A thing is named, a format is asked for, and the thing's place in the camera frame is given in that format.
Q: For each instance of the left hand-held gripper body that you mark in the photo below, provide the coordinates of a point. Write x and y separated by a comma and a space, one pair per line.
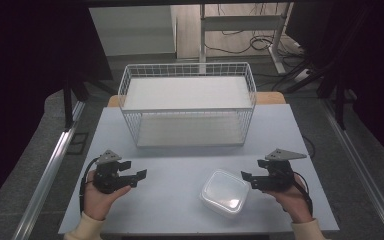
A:
106, 175

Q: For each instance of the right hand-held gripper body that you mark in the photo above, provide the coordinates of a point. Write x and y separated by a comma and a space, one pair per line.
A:
280, 173

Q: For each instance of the clear plastic lidded container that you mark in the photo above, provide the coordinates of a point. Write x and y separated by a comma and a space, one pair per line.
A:
225, 193

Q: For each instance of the person's left hand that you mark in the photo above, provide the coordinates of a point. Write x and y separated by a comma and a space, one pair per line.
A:
96, 200

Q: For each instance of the person's right hand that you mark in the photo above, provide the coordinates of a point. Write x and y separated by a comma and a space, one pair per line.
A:
291, 203

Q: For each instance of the black floor plate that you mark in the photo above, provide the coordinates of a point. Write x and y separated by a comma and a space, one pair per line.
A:
78, 143

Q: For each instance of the black metal stand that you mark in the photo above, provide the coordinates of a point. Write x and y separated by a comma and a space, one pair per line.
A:
68, 106
339, 106

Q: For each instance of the white power strip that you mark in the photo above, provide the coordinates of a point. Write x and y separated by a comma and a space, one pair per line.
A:
301, 75

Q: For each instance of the white cabinet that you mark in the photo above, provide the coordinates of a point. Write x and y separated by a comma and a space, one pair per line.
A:
133, 30

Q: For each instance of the aluminium rail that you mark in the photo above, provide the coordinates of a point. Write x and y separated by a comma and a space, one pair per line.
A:
50, 173
363, 173

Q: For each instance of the white metal desk frame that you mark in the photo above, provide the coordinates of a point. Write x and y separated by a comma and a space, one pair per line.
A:
243, 23

